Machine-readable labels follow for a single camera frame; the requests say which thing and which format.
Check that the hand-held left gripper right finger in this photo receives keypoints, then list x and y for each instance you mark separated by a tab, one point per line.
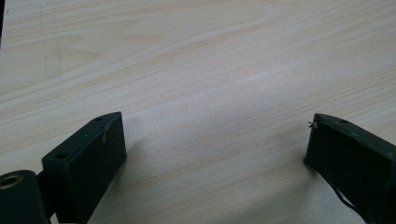
351	161

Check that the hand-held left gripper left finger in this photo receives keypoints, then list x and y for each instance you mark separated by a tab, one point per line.
84	158

